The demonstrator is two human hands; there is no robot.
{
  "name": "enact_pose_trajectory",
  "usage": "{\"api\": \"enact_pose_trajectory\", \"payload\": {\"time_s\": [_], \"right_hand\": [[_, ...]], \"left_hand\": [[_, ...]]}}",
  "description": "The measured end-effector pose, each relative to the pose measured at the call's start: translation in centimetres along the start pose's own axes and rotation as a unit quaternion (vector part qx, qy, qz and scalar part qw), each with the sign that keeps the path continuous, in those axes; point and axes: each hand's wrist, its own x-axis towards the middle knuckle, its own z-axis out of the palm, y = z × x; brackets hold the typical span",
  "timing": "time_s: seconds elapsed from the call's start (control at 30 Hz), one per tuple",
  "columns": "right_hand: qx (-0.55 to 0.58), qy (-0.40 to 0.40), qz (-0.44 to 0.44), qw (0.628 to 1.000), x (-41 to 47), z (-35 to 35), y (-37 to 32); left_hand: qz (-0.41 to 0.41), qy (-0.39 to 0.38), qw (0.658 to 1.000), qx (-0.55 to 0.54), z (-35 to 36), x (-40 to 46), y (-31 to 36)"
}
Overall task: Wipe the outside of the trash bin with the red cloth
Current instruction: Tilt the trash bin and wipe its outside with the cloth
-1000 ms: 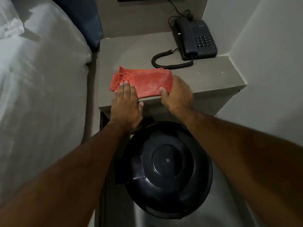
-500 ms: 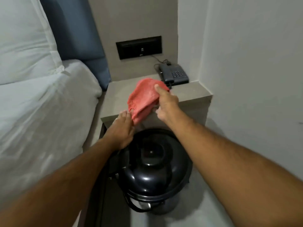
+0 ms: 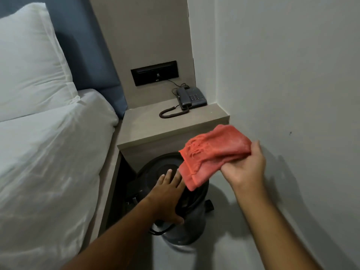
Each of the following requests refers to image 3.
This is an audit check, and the person's right hand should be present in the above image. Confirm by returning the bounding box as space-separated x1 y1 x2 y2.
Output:
220 140 266 195

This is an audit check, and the person's left hand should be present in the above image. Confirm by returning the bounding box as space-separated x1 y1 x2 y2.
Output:
146 169 186 225

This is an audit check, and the black vacuum cleaner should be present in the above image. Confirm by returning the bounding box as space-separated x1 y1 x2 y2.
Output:
124 152 216 247

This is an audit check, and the orange cleaning cloth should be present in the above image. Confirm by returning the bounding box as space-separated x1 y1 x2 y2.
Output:
178 124 252 192

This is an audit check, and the person's right forearm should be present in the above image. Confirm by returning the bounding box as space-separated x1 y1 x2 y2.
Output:
233 181 322 270

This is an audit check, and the person's left forearm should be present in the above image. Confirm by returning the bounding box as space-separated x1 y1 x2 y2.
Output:
60 194 158 270

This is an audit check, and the beige bedside table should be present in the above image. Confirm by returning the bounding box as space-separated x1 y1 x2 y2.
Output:
116 103 230 173

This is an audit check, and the black desk telephone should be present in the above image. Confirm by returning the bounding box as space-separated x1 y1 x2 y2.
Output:
176 86 208 111

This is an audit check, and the black socket panel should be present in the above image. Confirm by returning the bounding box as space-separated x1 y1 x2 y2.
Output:
130 61 179 87

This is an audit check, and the white duvet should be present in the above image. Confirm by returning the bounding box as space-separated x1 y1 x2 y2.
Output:
0 88 119 270

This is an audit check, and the blue padded headboard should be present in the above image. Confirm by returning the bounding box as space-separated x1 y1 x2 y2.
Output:
0 0 129 120

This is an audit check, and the white pillow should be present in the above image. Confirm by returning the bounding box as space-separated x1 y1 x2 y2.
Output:
0 2 81 123

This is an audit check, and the black vacuum power cable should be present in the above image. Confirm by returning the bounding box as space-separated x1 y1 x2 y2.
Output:
148 223 173 236

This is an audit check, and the beige bed frame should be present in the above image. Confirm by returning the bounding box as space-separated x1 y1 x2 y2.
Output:
81 120 124 252

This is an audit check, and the black coiled telephone cord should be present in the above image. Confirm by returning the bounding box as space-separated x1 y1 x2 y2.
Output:
159 105 189 119

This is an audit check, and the thin black telephone cable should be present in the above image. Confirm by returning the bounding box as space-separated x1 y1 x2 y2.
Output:
167 79 188 91

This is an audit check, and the beige wall panel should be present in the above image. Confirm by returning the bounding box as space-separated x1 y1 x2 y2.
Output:
88 0 196 110

